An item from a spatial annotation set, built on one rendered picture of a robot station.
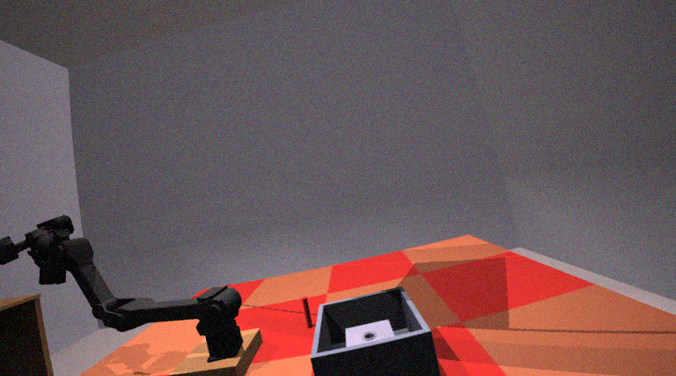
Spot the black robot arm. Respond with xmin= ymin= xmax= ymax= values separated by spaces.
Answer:
xmin=27 ymin=229 xmax=244 ymax=363

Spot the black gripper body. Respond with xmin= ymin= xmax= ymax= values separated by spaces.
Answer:
xmin=0 ymin=215 xmax=74 ymax=265

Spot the dark red peg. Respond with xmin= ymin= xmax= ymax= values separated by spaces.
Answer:
xmin=302 ymin=297 xmax=312 ymax=328

